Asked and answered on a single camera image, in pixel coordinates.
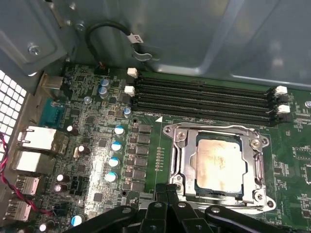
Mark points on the blue serial port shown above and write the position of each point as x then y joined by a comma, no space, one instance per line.
52,114

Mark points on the CPU with silver heat spreader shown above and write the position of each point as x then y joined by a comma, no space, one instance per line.
218,165

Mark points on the silver socket cover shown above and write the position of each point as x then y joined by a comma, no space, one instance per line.
188,150

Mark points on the silver rear port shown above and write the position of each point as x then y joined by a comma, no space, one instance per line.
36,139
51,82
26,185
18,210
31,162

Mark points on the black PC case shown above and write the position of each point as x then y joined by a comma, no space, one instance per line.
194,36

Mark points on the green motherboard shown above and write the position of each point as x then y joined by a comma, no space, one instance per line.
286,145

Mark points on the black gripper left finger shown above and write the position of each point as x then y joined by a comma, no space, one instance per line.
155,218

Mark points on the CPU socket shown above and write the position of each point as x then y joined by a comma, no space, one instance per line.
269,206

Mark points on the round silver capacitor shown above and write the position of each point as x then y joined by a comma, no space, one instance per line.
103,92
116,146
113,162
111,176
119,130
105,82
77,219

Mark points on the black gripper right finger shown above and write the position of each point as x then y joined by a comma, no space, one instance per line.
187,218

